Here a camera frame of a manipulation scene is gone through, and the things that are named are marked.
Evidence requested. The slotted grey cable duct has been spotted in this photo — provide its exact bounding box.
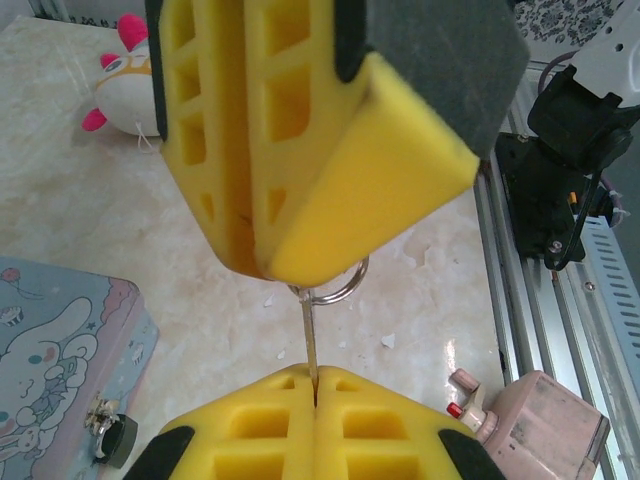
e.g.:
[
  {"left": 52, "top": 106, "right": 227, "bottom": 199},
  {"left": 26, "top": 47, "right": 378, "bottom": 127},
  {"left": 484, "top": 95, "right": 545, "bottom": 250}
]
[{"left": 579, "top": 214, "right": 640, "bottom": 480}]

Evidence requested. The wide aluminium mounting rail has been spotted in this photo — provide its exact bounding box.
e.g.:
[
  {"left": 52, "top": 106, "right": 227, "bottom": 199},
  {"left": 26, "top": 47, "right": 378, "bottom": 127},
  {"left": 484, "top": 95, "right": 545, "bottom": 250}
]
[{"left": 474, "top": 59, "right": 640, "bottom": 480}]

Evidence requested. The pink toy appliance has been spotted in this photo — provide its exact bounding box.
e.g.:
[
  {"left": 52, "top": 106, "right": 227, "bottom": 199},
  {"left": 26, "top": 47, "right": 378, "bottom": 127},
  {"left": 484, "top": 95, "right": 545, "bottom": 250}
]
[{"left": 446, "top": 368, "right": 611, "bottom": 480}]

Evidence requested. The silver metal key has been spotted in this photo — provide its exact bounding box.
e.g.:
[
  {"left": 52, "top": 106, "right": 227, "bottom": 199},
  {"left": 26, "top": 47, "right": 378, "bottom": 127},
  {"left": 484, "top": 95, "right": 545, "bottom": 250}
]
[{"left": 294, "top": 283, "right": 321, "bottom": 394}]

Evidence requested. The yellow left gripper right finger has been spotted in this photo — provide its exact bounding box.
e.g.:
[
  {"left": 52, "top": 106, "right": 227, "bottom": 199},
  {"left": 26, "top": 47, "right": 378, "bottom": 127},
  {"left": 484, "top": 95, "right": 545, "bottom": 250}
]
[{"left": 314, "top": 364, "right": 501, "bottom": 480}]

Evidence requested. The black padlock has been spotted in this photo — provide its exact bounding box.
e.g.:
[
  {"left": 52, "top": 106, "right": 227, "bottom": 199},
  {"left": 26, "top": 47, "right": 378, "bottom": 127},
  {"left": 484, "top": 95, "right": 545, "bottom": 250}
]
[{"left": 85, "top": 393, "right": 140, "bottom": 470}]

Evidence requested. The silver key ring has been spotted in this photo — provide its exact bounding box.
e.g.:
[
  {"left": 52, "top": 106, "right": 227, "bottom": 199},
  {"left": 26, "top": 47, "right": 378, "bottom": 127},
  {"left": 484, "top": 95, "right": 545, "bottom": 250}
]
[{"left": 287, "top": 254, "right": 372, "bottom": 306}]

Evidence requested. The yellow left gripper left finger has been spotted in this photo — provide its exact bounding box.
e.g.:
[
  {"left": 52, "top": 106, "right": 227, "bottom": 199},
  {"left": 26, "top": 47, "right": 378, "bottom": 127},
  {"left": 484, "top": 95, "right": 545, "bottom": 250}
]
[{"left": 124, "top": 363, "right": 317, "bottom": 480}]

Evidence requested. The white and pink plush toy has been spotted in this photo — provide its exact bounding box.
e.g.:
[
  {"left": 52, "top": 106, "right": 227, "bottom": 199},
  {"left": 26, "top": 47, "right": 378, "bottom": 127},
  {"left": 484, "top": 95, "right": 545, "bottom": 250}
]
[{"left": 82, "top": 12, "right": 164, "bottom": 151}]

